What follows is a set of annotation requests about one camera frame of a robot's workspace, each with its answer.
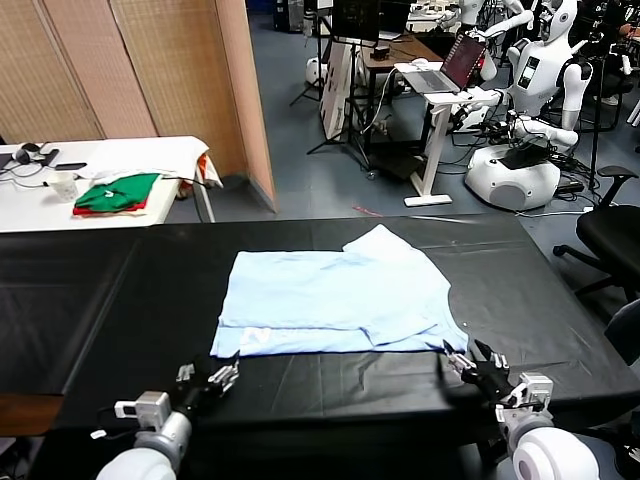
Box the white humanoid robot upper body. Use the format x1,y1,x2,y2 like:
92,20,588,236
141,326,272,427
438,0,536,39

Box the tan folding screen partition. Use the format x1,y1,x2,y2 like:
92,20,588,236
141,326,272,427
0,0,278,214

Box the black table cover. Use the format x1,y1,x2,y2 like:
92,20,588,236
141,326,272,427
0,213,640,437

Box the white humanoid robot with base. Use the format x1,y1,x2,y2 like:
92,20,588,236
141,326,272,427
463,0,594,212

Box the black headphones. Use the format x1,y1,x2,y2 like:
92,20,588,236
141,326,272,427
13,141,47,164

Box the light blue t-shirt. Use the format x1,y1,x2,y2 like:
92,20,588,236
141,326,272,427
208,223,470,360

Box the brown wooden desk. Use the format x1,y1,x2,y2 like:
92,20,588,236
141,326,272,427
360,33,459,152

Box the black office chair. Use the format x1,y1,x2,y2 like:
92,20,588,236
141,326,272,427
551,165,640,302

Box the white paper cup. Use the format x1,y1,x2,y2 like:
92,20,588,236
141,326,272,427
45,171,79,204

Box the white calibration board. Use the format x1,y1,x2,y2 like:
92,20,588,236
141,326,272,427
319,39,354,143

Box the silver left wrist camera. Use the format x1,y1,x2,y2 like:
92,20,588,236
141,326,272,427
113,390,173,427

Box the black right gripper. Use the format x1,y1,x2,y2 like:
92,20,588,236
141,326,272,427
441,339,517,407

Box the white standing desk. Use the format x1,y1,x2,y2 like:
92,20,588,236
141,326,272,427
393,61,484,209

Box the green folded shirt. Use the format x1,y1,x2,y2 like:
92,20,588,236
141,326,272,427
74,171,163,212

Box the orange cloth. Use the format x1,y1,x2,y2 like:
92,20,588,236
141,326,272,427
176,153,212,202

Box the black monitor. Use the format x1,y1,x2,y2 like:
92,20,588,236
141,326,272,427
330,0,382,43

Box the red folded shirt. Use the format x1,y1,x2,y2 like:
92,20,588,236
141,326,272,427
72,197,151,218

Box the blue-grey chair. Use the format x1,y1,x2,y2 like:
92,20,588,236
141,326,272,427
603,299,640,367

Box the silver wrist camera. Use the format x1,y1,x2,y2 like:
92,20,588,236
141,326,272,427
113,390,173,427
494,371,555,424

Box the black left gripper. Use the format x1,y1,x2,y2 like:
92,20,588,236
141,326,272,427
170,350,242,417

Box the black wheeled base platform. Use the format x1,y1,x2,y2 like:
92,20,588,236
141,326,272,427
366,146,432,184

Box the white round device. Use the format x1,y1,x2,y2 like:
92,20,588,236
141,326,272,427
305,56,327,84

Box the black tripod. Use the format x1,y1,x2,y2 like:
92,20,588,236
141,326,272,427
305,39,374,174

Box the grey laptop with red screen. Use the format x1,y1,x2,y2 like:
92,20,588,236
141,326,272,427
408,33,488,95

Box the beige folded cloth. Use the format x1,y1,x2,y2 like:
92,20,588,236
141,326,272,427
115,175,163,219

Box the white draped cloth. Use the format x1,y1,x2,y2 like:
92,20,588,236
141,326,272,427
78,136,225,190

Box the black open laptop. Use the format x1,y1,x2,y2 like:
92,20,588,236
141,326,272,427
378,8,412,42

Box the black pole stand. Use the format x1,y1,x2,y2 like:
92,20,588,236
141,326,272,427
586,53,609,194

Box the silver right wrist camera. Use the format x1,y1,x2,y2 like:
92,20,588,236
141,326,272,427
494,371,555,424

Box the white side table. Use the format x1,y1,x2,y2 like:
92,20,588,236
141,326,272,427
0,135,218,234

